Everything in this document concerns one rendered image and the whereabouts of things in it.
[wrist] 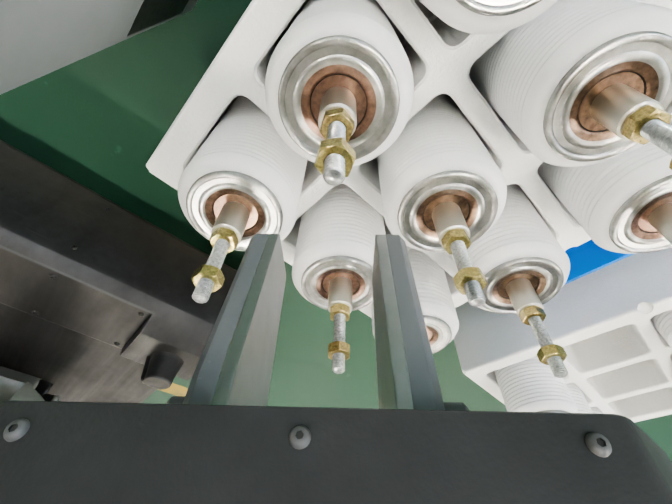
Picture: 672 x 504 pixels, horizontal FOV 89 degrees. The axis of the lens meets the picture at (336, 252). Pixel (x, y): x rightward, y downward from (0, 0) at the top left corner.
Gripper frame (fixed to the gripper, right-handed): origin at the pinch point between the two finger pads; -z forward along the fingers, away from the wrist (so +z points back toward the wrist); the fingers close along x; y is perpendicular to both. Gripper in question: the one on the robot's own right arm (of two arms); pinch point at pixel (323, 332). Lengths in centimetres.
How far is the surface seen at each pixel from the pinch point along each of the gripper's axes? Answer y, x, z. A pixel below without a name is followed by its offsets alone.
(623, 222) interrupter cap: 8.8, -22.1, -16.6
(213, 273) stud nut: 7.6, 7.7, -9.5
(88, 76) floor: 5, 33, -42
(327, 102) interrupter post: -1.0, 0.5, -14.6
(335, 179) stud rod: 0.0, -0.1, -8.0
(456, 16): -4.6, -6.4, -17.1
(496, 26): -4.1, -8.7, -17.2
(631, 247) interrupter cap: 11.4, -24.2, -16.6
